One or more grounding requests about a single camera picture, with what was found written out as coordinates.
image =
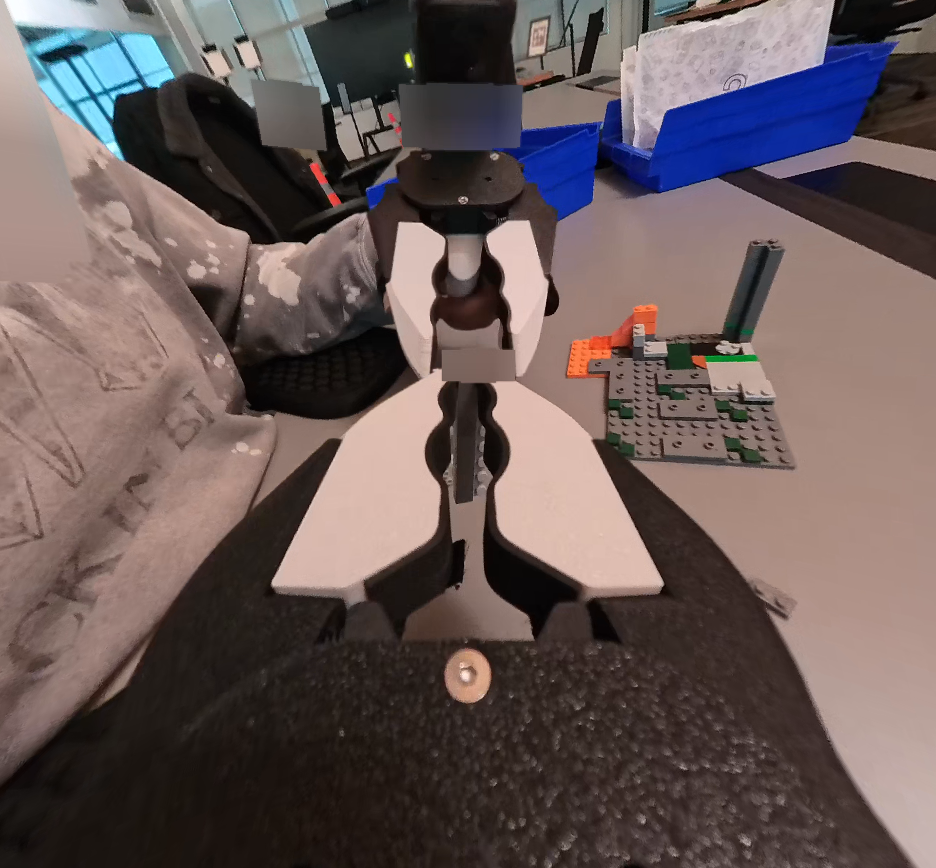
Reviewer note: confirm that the black wall screen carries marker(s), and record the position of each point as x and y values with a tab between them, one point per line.
358	49

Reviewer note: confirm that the blue plastic bin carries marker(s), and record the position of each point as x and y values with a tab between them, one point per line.
731	129
563	166

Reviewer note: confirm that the orange striped cone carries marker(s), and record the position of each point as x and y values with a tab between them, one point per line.
325	184

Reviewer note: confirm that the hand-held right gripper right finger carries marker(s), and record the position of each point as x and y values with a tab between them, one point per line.
578	510

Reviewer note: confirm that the grey splattered hoodie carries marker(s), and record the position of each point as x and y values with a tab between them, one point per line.
110	407

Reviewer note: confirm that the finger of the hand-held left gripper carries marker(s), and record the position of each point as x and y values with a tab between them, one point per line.
526	283
413	298

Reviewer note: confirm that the partly built grey lego model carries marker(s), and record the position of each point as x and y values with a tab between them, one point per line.
680	429

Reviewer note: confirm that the black jacket on chair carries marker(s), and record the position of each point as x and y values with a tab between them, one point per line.
219	166

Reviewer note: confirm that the white printed paper bag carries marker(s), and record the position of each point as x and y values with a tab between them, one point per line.
629	93
731	42

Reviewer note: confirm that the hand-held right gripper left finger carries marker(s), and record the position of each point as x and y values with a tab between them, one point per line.
358	510

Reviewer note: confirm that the person's left forearm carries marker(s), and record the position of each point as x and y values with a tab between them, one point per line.
307	290

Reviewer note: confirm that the grey lego wall section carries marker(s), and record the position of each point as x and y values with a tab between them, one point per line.
464	444

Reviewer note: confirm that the black mesh armrest pad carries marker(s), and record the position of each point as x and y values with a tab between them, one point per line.
322	378

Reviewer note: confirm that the small grey lego plate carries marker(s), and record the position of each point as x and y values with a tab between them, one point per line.
774	597

